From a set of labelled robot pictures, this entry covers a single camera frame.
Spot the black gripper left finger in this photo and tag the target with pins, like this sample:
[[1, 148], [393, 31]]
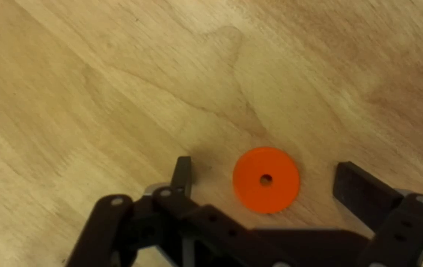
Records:
[[121, 223]]

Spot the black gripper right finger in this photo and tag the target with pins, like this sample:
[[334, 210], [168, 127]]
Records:
[[398, 228]]

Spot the orange disc with hole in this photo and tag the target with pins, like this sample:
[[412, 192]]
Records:
[[265, 180]]

